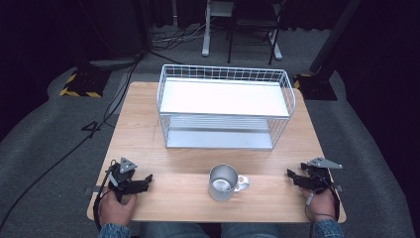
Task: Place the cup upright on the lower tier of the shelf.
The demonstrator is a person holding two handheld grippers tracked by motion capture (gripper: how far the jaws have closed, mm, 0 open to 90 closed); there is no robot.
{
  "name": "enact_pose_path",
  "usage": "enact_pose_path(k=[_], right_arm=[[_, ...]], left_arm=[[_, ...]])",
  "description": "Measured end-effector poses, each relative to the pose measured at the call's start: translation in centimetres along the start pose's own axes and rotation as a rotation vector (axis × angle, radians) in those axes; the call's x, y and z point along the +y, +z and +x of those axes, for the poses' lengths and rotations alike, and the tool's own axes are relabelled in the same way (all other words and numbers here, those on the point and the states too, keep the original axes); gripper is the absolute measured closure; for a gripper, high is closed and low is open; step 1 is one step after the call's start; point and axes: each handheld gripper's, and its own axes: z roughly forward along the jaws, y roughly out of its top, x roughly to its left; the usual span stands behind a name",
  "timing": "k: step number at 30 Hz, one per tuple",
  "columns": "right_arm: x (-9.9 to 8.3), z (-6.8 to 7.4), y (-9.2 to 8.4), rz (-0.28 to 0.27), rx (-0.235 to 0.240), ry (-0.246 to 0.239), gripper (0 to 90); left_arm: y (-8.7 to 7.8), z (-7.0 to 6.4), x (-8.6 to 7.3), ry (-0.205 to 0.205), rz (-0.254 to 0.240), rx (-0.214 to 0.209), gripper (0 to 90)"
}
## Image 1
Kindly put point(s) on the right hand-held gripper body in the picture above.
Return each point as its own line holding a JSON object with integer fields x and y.
{"x": 318, "y": 177}

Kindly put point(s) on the silver metal mug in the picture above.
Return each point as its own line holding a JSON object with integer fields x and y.
{"x": 222, "y": 185}

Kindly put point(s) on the person's right hand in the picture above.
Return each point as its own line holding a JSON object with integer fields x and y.
{"x": 320, "y": 205}

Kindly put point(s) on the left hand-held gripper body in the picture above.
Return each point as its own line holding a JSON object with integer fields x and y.
{"x": 124, "y": 180}

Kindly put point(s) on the person's left hand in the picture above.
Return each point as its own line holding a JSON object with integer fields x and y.
{"x": 114, "y": 210}

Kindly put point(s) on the black metal chair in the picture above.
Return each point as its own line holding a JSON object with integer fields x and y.
{"x": 254, "y": 20}

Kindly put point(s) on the white desk leg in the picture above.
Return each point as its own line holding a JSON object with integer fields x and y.
{"x": 206, "y": 36}
{"x": 276, "y": 46}

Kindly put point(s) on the black slanted stand with base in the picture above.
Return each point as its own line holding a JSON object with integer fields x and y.
{"x": 318, "y": 86}

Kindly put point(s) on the black stand base striped tape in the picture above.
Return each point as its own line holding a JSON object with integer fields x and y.
{"x": 84, "y": 82}

